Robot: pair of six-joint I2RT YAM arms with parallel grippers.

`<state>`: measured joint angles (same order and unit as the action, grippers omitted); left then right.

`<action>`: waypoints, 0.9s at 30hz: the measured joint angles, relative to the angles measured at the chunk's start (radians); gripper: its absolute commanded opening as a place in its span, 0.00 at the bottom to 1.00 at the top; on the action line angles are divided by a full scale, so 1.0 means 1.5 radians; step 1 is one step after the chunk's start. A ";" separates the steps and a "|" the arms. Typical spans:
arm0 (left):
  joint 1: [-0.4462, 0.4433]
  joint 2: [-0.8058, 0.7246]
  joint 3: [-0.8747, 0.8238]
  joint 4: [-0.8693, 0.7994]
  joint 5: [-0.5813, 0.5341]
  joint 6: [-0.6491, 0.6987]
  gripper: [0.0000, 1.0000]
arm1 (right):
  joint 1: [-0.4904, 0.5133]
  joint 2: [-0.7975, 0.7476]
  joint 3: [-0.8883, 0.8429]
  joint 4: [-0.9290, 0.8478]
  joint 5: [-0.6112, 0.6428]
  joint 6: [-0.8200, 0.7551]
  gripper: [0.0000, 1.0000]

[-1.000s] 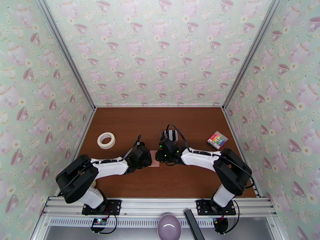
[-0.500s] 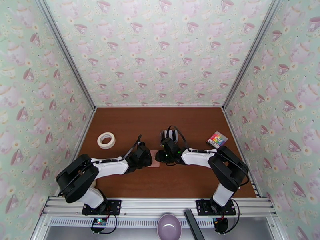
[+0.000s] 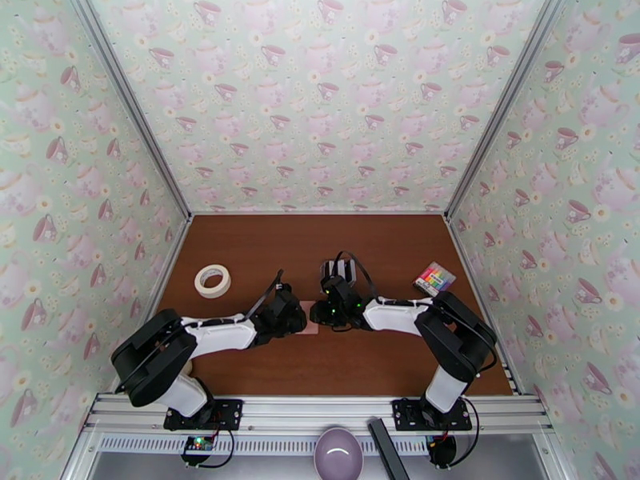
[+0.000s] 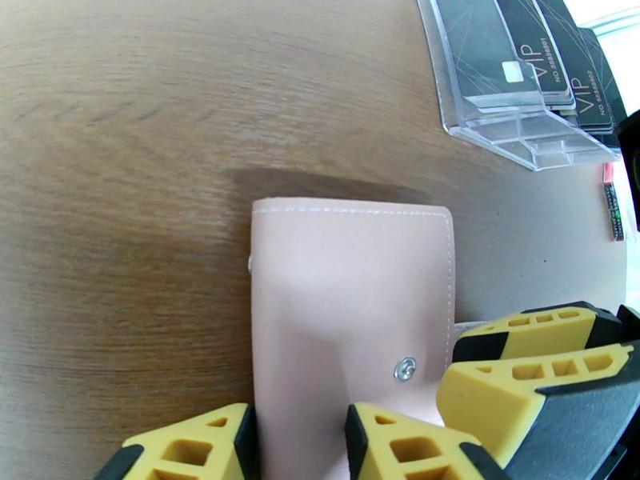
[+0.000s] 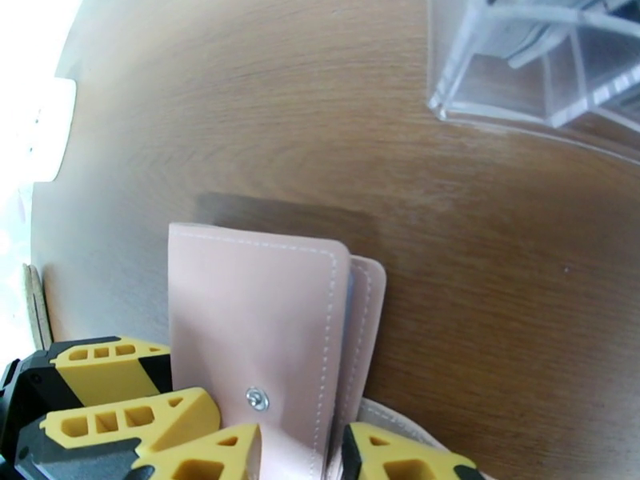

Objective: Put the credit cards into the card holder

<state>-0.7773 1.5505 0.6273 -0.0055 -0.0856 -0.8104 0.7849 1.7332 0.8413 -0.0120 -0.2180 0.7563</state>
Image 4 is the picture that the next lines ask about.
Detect black VIP card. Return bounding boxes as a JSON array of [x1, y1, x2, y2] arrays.
[[534, 0, 616, 133], [497, 0, 577, 110]]

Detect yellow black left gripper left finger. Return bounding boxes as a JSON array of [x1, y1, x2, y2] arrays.
[[94, 403, 259, 480]]

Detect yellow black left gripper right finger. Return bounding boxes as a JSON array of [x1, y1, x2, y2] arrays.
[[343, 402, 512, 480]]

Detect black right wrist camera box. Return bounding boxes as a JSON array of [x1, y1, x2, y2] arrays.
[[616, 108, 640, 233]]

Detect black card with chip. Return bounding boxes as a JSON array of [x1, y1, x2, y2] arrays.
[[434, 0, 545, 110]]

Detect black line-pattern card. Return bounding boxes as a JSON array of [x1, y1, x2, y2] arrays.
[[579, 27, 627, 150]]

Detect colourful sticky flags pack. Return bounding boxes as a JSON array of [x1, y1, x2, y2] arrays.
[[602, 162, 627, 243]]

